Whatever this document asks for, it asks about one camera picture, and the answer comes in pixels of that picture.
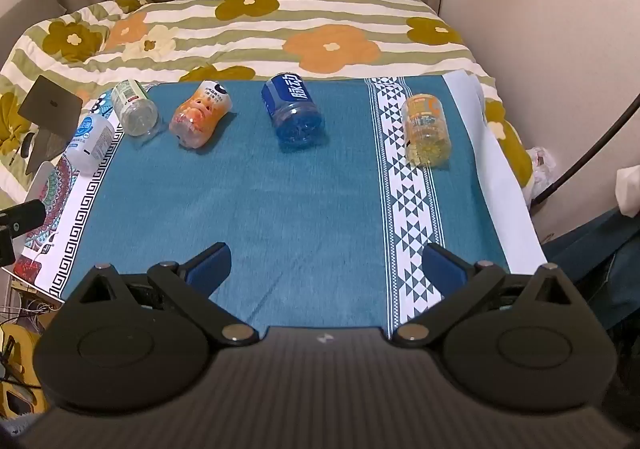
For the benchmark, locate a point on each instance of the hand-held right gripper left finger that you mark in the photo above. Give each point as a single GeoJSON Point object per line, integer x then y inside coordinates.
{"type": "Point", "coordinates": [212, 265]}

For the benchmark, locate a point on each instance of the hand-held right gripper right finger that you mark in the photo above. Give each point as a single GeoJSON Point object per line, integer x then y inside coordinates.
{"type": "Point", "coordinates": [440, 270]}

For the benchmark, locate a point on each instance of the teal patterned tablecloth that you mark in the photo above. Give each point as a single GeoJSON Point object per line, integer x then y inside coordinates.
{"type": "Point", "coordinates": [280, 209]}

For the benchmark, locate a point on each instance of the clear orange-label bottle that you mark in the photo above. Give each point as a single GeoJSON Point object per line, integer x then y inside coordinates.
{"type": "Point", "coordinates": [426, 129]}

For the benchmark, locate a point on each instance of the white plastic bag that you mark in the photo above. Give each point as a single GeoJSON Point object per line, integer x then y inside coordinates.
{"type": "Point", "coordinates": [542, 169]}

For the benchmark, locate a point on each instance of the orange pink plastic bottle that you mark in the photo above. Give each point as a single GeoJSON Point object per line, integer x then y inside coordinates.
{"type": "Point", "coordinates": [200, 115]}

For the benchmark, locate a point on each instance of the dark blue cloth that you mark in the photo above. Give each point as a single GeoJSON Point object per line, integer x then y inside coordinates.
{"type": "Point", "coordinates": [595, 259]}

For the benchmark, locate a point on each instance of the white bottle with blue label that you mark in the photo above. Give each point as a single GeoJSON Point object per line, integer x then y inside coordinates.
{"type": "Point", "coordinates": [92, 141]}

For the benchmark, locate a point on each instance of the blue plastic bottle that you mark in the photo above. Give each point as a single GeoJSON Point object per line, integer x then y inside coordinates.
{"type": "Point", "coordinates": [292, 109]}

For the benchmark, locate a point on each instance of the clear bottle with green label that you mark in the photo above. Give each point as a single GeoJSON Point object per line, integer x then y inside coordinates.
{"type": "Point", "coordinates": [132, 109]}

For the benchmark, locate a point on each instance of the mandala patterned cloth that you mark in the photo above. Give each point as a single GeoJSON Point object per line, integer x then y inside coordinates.
{"type": "Point", "coordinates": [52, 189]}

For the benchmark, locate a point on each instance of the black device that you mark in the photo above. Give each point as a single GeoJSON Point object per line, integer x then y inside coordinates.
{"type": "Point", "coordinates": [17, 221]}

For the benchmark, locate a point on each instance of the white tissue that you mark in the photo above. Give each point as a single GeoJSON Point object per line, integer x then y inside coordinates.
{"type": "Point", "coordinates": [627, 194]}

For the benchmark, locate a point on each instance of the yellow object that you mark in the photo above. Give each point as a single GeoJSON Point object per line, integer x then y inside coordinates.
{"type": "Point", "coordinates": [15, 364]}

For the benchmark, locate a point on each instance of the grey laptop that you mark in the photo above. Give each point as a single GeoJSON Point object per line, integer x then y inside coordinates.
{"type": "Point", "coordinates": [50, 104]}

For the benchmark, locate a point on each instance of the floral striped blanket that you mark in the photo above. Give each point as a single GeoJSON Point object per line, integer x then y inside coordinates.
{"type": "Point", "coordinates": [260, 29]}

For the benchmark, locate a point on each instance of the grey headboard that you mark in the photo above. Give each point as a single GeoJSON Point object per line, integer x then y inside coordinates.
{"type": "Point", "coordinates": [27, 11]}

